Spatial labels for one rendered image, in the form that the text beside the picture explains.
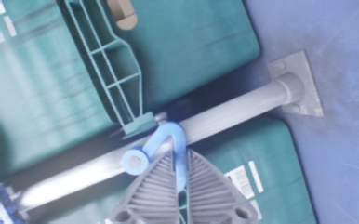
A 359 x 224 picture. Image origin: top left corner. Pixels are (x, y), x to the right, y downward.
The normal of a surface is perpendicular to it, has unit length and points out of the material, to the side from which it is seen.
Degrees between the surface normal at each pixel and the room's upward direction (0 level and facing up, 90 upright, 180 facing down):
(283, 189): 98
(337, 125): 0
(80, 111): 96
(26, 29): 91
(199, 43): 96
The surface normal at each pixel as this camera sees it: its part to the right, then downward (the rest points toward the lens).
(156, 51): 0.09, 0.07
